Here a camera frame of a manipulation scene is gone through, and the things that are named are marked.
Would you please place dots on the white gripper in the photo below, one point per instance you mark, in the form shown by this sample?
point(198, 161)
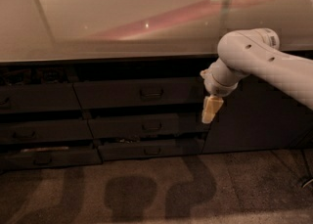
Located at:
point(215, 86)

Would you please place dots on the dark drawer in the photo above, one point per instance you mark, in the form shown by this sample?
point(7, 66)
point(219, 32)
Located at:
point(44, 131)
point(72, 156)
point(150, 149)
point(139, 92)
point(38, 98)
point(146, 124)

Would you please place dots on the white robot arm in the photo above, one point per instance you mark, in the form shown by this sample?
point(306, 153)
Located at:
point(255, 51)

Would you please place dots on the dark cabinet frame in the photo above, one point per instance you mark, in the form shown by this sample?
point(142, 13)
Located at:
point(71, 72)

